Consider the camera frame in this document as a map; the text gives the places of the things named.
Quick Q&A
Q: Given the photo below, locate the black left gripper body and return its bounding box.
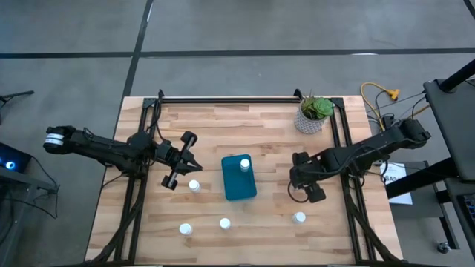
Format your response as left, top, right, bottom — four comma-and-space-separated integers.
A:
155, 131, 199, 191

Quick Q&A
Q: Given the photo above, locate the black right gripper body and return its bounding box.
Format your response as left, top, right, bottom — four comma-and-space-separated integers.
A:
289, 151, 327, 204

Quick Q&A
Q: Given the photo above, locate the teal plastic basket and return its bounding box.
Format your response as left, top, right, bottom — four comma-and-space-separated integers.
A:
220, 154, 258, 202

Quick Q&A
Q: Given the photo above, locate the white triangle-patterned plant pot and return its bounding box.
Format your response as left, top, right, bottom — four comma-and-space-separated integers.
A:
294, 107, 327, 135

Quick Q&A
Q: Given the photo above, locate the green succulent plant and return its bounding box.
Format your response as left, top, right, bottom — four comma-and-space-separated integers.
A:
300, 90, 335, 121

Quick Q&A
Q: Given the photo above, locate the white paper sheet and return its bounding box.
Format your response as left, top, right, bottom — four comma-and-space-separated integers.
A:
379, 162, 414, 206

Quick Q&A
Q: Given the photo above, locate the black metal stand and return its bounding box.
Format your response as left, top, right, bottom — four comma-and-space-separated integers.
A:
384, 157, 475, 267

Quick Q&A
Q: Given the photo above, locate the black device with blue light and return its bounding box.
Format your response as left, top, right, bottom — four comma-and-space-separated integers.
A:
0, 142, 33, 174

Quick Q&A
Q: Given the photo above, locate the dark grey cart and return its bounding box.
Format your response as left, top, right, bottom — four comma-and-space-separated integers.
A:
422, 59, 475, 182

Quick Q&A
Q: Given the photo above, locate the black tripod leg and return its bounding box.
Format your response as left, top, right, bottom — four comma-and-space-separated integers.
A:
0, 90, 35, 107

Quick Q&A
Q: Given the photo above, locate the black aluminium table frame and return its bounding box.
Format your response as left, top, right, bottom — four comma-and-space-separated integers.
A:
87, 88, 404, 266

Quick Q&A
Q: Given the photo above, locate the yellow extension cable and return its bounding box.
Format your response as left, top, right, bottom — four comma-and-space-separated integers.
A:
360, 82, 402, 131

